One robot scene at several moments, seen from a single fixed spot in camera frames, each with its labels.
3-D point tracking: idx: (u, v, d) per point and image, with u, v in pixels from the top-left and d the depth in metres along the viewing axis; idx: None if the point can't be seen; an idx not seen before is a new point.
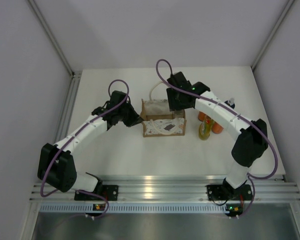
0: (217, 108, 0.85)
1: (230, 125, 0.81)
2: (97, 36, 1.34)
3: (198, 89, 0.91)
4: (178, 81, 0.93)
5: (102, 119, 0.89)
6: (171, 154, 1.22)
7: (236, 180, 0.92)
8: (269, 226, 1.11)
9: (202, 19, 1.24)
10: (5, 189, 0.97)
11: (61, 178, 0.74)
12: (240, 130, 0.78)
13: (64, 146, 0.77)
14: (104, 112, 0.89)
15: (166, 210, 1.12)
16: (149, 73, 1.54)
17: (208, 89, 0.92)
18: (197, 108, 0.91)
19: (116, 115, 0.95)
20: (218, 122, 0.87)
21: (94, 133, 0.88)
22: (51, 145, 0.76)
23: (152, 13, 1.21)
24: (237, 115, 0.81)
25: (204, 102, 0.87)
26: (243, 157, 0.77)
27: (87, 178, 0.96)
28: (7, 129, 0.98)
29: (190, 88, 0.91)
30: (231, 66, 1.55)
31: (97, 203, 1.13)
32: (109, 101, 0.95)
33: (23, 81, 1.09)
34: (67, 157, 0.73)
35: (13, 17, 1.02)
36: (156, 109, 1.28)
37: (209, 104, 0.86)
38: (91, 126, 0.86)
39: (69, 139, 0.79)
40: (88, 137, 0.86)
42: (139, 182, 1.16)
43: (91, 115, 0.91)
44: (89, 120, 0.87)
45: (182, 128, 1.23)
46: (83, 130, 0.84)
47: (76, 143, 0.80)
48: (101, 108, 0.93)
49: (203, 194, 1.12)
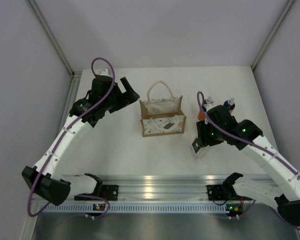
0: (272, 162, 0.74)
1: (287, 185, 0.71)
2: (97, 37, 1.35)
3: (248, 131, 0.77)
4: (222, 116, 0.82)
5: (81, 121, 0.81)
6: (171, 155, 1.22)
7: (242, 190, 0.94)
8: (269, 226, 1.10)
9: (203, 18, 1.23)
10: (5, 189, 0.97)
11: (53, 198, 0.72)
12: None
13: (43, 168, 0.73)
14: (83, 113, 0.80)
15: (166, 210, 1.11)
16: (147, 73, 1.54)
17: (261, 133, 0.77)
18: (244, 152, 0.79)
19: (99, 109, 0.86)
20: (268, 174, 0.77)
21: (75, 140, 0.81)
22: (30, 169, 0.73)
23: (151, 14, 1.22)
24: (297, 175, 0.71)
25: (258, 150, 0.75)
26: (289, 217, 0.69)
27: (85, 182, 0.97)
28: (7, 129, 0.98)
29: (241, 130, 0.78)
30: (231, 66, 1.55)
31: (97, 203, 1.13)
32: (92, 90, 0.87)
33: (23, 81, 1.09)
34: (48, 181, 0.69)
35: (13, 17, 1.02)
36: (155, 109, 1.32)
37: (263, 154, 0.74)
38: (70, 134, 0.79)
39: (47, 160, 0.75)
40: (70, 147, 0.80)
42: (139, 181, 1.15)
43: (70, 117, 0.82)
44: (66, 127, 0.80)
45: (182, 126, 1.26)
46: (61, 141, 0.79)
47: (56, 162, 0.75)
48: (80, 104, 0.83)
49: (203, 194, 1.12)
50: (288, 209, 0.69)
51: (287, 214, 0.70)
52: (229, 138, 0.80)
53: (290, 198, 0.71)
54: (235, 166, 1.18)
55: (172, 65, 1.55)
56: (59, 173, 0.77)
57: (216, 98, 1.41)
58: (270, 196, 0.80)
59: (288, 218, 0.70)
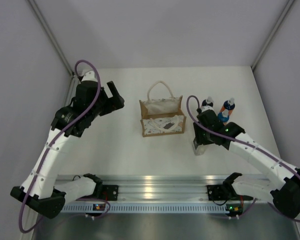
0: (255, 153, 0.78)
1: (272, 173, 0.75)
2: (97, 37, 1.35)
3: (232, 130, 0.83)
4: (210, 119, 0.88)
5: (64, 135, 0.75)
6: (171, 155, 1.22)
7: (243, 189, 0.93)
8: (269, 225, 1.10)
9: (202, 18, 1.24)
10: (5, 189, 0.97)
11: (48, 213, 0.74)
12: (284, 180, 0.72)
13: (30, 190, 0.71)
14: (67, 126, 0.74)
15: (166, 210, 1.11)
16: (147, 73, 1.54)
17: (244, 131, 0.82)
18: (231, 150, 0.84)
19: (85, 118, 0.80)
20: (255, 166, 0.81)
21: (61, 155, 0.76)
22: (18, 190, 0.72)
23: (151, 14, 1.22)
24: (278, 162, 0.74)
25: (240, 145, 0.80)
26: (284, 208, 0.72)
27: (83, 185, 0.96)
28: (8, 128, 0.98)
29: (224, 129, 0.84)
30: (231, 66, 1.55)
31: (97, 203, 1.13)
32: (76, 97, 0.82)
33: (23, 81, 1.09)
34: (36, 202, 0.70)
35: (13, 17, 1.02)
36: (155, 109, 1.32)
37: (246, 148, 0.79)
38: (53, 150, 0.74)
39: (32, 181, 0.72)
40: (56, 163, 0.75)
42: (139, 181, 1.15)
43: (52, 131, 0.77)
44: (49, 143, 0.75)
45: (182, 126, 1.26)
46: (46, 159, 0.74)
47: (42, 181, 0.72)
48: (62, 116, 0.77)
49: (203, 194, 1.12)
50: (283, 201, 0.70)
51: (283, 206, 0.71)
52: (215, 138, 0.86)
53: (277, 186, 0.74)
54: (235, 166, 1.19)
55: (172, 65, 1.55)
56: (50, 190, 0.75)
57: (216, 98, 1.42)
58: (266, 190, 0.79)
59: (283, 209, 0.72)
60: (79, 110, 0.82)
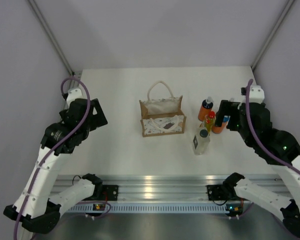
0: None
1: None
2: (97, 36, 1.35)
3: (288, 149, 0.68)
4: (262, 123, 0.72)
5: (54, 154, 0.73)
6: (172, 156, 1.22)
7: (247, 196, 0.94)
8: (269, 225, 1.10)
9: (202, 18, 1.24)
10: (5, 188, 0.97)
11: (43, 229, 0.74)
12: None
13: (22, 209, 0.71)
14: (55, 145, 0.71)
15: (166, 210, 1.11)
16: (147, 73, 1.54)
17: None
18: (275, 167, 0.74)
19: (75, 135, 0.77)
20: (293, 194, 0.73)
21: (52, 173, 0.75)
22: (10, 210, 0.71)
23: (151, 14, 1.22)
24: None
25: (294, 174, 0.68)
26: (296, 232, 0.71)
27: (80, 192, 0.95)
28: (8, 128, 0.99)
29: (282, 146, 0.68)
30: (231, 66, 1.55)
31: (97, 203, 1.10)
32: (68, 113, 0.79)
33: (22, 80, 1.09)
34: (28, 222, 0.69)
35: (12, 17, 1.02)
36: (155, 109, 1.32)
37: (298, 179, 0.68)
38: (44, 170, 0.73)
39: (24, 201, 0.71)
40: (47, 182, 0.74)
42: (139, 181, 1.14)
43: (42, 149, 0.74)
44: (39, 162, 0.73)
45: (182, 126, 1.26)
46: (37, 178, 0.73)
47: (34, 201, 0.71)
48: (52, 132, 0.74)
49: (203, 194, 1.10)
50: None
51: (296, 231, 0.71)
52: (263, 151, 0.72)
53: None
54: (235, 166, 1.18)
55: (172, 65, 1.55)
56: (43, 207, 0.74)
57: (216, 98, 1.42)
58: (276, 205, 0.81)
59: (296, 232, 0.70)
60: (70, 127, 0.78)
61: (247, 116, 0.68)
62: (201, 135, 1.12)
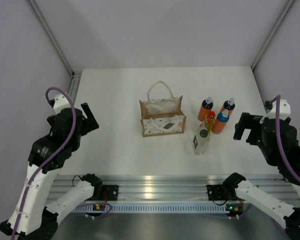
0: None
1: None
2: (97, 37, 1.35)
3: None
4: (289, 142, 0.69)
5: (42, 173, 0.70)
6: (172, 156, 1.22)
7: (248, 198, 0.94)
8: (268, 225, 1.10)
9: (202, 19, 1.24)
10: (5, 188, 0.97)
11: None
12: None
13: (16, 226, 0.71)
14: (42, 164, 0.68)
15: (166, 210, 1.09)
16: (147, 73, 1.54)
17: None
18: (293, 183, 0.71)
19: (66, 149, 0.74)
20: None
21: (43, 189, 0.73)
22: (5, 226, 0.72)
23: (151, 14, 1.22)
24: None
25: None
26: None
27: (79, 196, 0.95)
28: (8, 128, 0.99)
29: None
30: (231, 66, 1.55)
31: (97, 203, 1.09)
32: (55, 127, 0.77)
33: (22, 81, 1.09)
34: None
35: (13, 17, 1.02)
36: (155, 108, 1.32)
37: None
38: (33, 188, 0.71)
39: (17, 219, 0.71)
40: (39, 198, 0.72)
42: (139, 181, 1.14)
43: (29, 167, 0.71)
44: (27, 181, 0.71)
45: (182, 126, 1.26)
46: (27, 196, 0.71)
47: (26, 219, 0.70)
48: (39, 150, 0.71)
49: (203, 194, 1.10)
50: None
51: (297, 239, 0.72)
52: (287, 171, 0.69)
53: None
54: (234, 166, 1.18)
55: (172, 65, 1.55)
56: (37, 222, 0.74)
57: (216, 98, 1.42)
58: (277, 212, 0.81)
59: None
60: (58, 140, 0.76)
61: (277, 136, 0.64)
62: (201, 135, 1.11)
